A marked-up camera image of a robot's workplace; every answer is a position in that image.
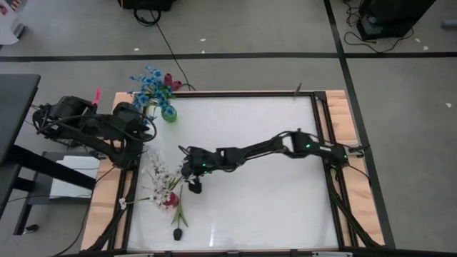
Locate white flat box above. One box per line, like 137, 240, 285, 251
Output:
49, 155, 101, 200

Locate black table frame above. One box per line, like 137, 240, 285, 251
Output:
87, 90, 386, 253

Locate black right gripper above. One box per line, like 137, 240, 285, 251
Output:
179, 144, 219, 179

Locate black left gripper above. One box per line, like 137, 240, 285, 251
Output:
112, 101, 155, 143

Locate black floor cable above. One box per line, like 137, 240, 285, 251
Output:
133, 7, 197, 92

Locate white cart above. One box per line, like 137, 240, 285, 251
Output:
0, 0, 26, 46

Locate black computer case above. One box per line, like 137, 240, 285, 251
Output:
356, 0, 437, 41

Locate black box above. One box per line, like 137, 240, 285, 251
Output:
117, 0, 179, 11

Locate white flower bunch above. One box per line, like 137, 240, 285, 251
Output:
141, 148, 196, 201
118, 178, 172, 212

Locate black desk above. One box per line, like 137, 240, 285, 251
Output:
0, 74, 98, 236

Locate wooden base board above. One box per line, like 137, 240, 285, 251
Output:
80, 89, 386, 251

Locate green glass vase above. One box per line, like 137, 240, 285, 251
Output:
160, 105, 179, 124

